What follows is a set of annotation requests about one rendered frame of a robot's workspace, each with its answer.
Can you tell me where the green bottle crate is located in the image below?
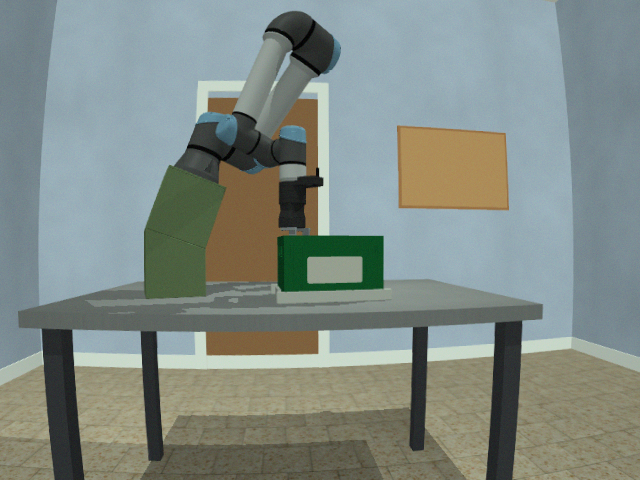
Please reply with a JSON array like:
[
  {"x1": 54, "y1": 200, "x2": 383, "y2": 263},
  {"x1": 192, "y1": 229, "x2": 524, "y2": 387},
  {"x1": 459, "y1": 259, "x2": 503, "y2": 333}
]
[{"x1": 278, "y1": 235, "x2": 384, "y2": 292}]

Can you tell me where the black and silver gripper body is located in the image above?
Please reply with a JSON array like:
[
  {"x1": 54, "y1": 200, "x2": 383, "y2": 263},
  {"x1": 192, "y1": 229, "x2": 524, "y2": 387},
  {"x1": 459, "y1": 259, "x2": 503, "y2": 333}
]
[{"x1": 279, "y1": 164, "x2": 324, "y2": 228}]

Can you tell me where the grey flat bar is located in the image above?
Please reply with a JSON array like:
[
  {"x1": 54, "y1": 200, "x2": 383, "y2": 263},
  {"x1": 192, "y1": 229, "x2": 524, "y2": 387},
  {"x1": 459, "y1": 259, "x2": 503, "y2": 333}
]
[{"x1": 271, "y1": 284, "x2": 392, "y2": 304}]

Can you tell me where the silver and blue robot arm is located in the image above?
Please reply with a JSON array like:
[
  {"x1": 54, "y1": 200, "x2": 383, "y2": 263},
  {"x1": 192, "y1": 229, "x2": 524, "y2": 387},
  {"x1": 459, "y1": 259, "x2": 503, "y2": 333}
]
[{"x1": 174, "y1": 11, "x2": 341, "y2": 184}]

